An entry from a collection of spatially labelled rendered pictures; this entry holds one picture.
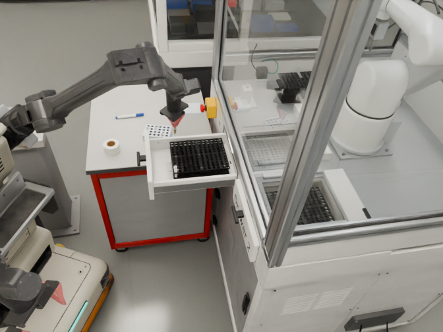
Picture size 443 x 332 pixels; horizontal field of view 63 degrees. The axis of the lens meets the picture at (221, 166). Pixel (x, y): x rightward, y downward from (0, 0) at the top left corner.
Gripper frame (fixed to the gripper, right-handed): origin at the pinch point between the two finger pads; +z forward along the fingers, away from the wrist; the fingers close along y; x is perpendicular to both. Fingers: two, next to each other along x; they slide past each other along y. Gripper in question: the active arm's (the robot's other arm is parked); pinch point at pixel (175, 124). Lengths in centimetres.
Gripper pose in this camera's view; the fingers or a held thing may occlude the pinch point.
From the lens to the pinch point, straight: 150.2
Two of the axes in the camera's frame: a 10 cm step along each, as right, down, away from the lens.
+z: -0.6, 6.3, 7.7
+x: -8.0, -4.9, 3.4
